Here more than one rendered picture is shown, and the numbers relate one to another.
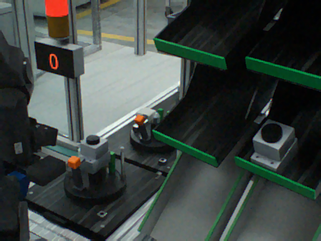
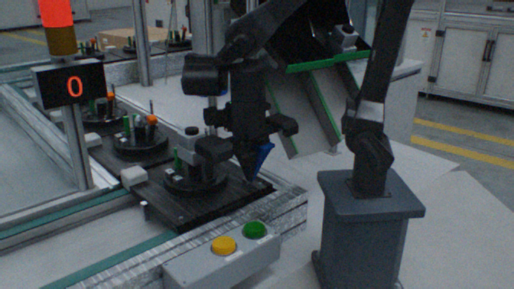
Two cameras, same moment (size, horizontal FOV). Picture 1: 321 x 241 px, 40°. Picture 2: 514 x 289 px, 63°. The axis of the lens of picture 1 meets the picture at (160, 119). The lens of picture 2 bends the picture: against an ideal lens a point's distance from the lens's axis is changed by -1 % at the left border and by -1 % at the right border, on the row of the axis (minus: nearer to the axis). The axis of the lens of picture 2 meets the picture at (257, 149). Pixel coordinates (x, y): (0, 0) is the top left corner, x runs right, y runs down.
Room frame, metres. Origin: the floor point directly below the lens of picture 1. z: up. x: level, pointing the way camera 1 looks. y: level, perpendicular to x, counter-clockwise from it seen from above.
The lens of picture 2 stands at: (0.46, 0.87, 1.43)
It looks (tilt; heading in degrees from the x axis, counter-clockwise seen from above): 25 degrees down; 288
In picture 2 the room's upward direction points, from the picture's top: straight up
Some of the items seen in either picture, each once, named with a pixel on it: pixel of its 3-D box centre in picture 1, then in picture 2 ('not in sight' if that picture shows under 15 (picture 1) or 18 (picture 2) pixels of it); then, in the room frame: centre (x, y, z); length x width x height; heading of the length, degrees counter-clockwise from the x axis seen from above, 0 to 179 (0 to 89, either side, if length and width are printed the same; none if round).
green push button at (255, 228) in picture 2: not in sight; (254, 231); (0.66, 0.27, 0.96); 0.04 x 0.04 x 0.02
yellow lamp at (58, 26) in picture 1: (58, 24); (61, 39); (1.03, 0.24, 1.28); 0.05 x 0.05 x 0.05
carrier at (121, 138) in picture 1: (156, 125); (139, 129); (1.05, 0.01, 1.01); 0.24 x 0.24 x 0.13; 59
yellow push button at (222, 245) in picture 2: not in sight; (223, 247); (0.69, 0.33, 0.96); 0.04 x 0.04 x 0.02
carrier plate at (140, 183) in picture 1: (95, 188); (196, 184); (0.83, 0.14, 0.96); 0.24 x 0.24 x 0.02; 59
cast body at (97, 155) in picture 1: (96, 149); (190, 142); (0.84, 0.14, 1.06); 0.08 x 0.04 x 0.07; 149
